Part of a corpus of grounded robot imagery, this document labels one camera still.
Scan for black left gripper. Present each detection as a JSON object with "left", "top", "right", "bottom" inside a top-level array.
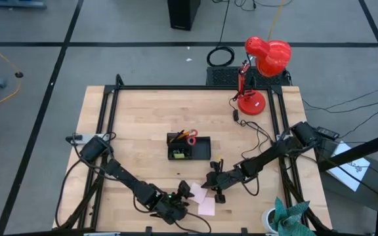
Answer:
[{"left": 149, "top": 180, "right": 196, "bottom": 226}]

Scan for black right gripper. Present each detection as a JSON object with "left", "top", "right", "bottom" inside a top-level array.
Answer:
[{"left": 201, "top": 159, "right": 242, "bottom": 205}]

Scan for pink sticky note pad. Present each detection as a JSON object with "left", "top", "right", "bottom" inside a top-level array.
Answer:
[{"left": 188, "top": 182, "right": 217, "bottom": 217}]

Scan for black mesh desk organizer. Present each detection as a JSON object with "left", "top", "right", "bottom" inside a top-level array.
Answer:
[{"left": 166, "top": 132, "right": 212, "bottom": 161}]

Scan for red handled scissors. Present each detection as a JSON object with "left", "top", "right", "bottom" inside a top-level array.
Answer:
[{"left": 184, "top": 128, "right": 199, "bottom": 146}]

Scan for black pen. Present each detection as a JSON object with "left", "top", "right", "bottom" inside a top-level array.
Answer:
[
  {"left": 171, "top": 129, "right": 186, "bottom": 142},
  {"left": 169, "top": 130, "right": 185, "bottom": 144}
]

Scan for white plant pot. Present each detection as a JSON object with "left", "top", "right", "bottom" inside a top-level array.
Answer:
[{"left": 261, "top": 208, "right": 279, "bottom": 235}]

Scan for teal fabric plant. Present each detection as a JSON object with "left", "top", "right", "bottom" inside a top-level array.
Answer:
[{"left": 270, "top": 197, "right": 318, "bottom": 236}]

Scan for black vented case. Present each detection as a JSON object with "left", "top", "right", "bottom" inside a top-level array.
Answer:
[{"left": 205, "top": 66, "right": 292, "bottom": 87}]

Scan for black power adapter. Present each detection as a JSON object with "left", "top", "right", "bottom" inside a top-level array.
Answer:
[{"left": 316, "top": 125, "right": 340, "bottom": 139}]

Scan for red desk lamp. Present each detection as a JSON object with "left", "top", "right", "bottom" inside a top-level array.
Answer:
[{"left": 236, "top": 35, "right": 293, "bottom": 117}]

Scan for white printed paper sheet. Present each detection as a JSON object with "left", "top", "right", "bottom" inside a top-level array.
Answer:
[{"left": 325, "top": 140, "right": 371, "bottom": 193}]

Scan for black diagonal beam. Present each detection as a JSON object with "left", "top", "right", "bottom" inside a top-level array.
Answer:
[{"left": 316, "top": 127, "right": 378, "bottom": 173}]

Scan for black tower box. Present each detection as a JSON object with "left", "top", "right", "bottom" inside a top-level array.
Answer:
[{"left": 167, "top": 0, "right": 201, "bottom": 31}]

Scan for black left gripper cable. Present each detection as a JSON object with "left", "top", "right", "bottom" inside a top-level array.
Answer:
[{"left": 172, "top": 211, "right": 213, "bottom": 235}]

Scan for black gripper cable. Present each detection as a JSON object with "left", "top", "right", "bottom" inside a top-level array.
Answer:
[
  {"left": 172, "top": 211, "right": 213, "bottom": 235},
  {"left": 240, "top": 123, "right": 261, "bottom": 197}
]

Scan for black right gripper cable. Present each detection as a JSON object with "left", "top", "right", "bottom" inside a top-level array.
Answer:
[{"left": 240, "top": 123, "right": 261, "bottom": 197}]

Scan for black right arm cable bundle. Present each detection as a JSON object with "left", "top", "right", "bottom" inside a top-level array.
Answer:
[{"left": 272, "top": 153, "right": 333, "bottom": 236}]

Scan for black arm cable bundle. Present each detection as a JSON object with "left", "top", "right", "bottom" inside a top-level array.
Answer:
[
  {"left": 272, "top": 153, "right": 333, "bottom": 236},
  {"left": 54, "top": 151, "right": 106, "bottom": 230}
]

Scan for black left arm cable bundle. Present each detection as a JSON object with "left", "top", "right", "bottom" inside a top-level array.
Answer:
[{"left": 54, "top": 151, "right": 106, "bottom": 230}]

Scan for black aluminium table frame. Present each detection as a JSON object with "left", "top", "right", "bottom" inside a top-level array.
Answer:
[{"left": 53, "top": 73, "right": 334, "bottom": 236}]

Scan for black hanging cable with coil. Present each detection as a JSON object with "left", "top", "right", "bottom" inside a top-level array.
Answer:
[{"left": 206, "top": 0, "right": 236, "bottom": 68}]

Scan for black floor cable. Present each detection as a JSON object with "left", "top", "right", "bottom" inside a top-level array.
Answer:
[
  {"left": 305, "top": 94, "right": 378, "bottom": 115},
  {"left": 302, "top": 83, "right": 378, "bottom": 111}
]

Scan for yellow hanging cable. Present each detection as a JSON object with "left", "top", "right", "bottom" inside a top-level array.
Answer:
[{"left": 266, "top": 0, "right": 285, "bottom": 42}]

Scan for yellow floor cable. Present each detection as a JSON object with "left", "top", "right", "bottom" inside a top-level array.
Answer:
[{"left": 0, "top": 34, "right": 22, "bottom": 109}]

